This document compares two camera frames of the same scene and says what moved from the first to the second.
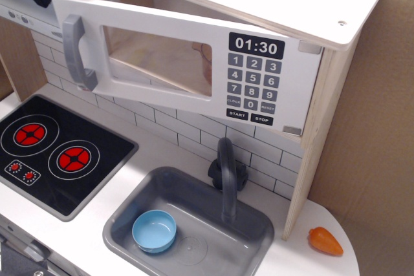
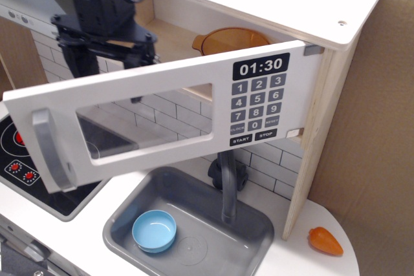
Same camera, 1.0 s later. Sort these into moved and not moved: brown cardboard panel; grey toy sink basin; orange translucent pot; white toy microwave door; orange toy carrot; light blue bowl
Moved: orange translucent pot; white toy microwave door
Not moved: orange toy carrot; brown cardboard panel; light blue bowl; grey toy sink basin
